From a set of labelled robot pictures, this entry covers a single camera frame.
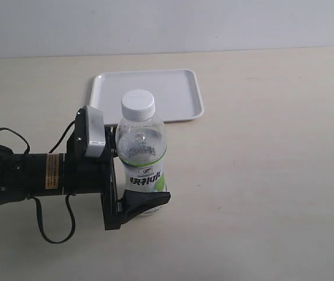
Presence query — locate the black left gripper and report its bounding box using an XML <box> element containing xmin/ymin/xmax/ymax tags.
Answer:
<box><xmin>64</xmin><ymin>108</ymin><xmax>171</xmax><ymax>231</ymax></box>

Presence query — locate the clear plastic drink bottle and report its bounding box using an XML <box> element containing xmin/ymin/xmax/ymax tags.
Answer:
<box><xmin>115</xmin><ymin>112</ymin><xmax>168</xmax><ymax>217</ymax></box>

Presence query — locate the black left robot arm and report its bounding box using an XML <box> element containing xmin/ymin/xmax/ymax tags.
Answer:
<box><xmin>0</xmin><ymin>106</ymin><xmax>171</xmax><ymax>230</ymax></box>

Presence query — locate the white plastic tray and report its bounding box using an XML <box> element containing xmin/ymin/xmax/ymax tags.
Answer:
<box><xmin>88</xmin><ymin>69</ymin><xmax>204</xmax><ymax>126</ymax></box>

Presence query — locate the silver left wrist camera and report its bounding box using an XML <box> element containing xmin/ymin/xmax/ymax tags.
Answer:
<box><xmin>85</xmin><ymin>105</ymin><xmax>105</xmax><ymax>158</ymax></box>

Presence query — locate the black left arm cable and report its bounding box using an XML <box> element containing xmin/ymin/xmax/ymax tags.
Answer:
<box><xmin>0</xmin><ymin>121</ymin><xmax>77</xmax><ymax>244</ymax></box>

